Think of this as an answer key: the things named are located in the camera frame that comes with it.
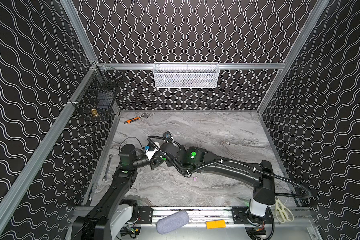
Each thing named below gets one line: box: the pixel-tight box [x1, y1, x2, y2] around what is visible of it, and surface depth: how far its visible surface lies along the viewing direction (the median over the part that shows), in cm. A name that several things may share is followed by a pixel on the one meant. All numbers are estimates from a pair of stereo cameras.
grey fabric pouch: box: [156, 211, 189, 234], surface depth 72 cm
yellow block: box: [206, 219, 226, 229], surface depth 74 cm
